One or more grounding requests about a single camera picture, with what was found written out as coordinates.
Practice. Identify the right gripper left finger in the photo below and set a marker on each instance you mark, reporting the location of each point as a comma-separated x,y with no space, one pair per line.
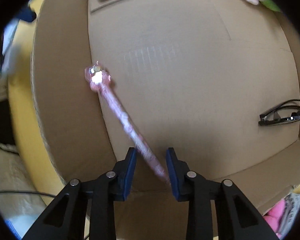
64,217

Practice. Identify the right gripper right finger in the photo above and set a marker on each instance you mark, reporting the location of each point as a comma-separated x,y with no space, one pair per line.
236,216

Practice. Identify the pink decorated pen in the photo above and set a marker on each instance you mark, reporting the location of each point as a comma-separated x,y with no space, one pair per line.
100,82

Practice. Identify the grey printed cloth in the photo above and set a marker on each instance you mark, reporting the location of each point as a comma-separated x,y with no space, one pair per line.
290,214

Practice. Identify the cardboard box tray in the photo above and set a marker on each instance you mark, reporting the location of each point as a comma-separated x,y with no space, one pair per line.
193,75

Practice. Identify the pink plush toy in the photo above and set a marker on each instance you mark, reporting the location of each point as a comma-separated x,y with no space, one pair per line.
277,217

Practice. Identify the black sunglasses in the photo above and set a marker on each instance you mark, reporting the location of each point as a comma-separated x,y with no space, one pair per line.
284,113

